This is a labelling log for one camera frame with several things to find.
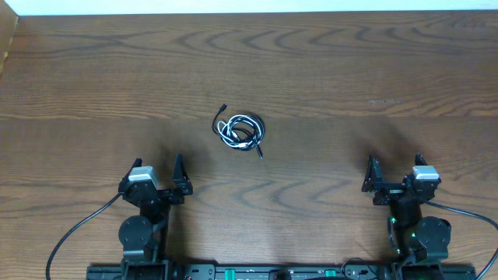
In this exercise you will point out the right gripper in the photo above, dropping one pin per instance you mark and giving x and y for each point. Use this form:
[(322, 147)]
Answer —
[(374, 182)]

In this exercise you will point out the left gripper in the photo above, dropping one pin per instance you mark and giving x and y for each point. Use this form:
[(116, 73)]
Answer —
[(182, 183)]

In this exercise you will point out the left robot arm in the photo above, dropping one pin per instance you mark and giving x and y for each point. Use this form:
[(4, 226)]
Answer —
[(142, 236)]

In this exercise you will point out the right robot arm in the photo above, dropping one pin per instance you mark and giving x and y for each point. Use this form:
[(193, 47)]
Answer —
[(421, 241)]

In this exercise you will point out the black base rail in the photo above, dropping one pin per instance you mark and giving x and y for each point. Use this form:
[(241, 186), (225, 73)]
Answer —
[(272, 272)]

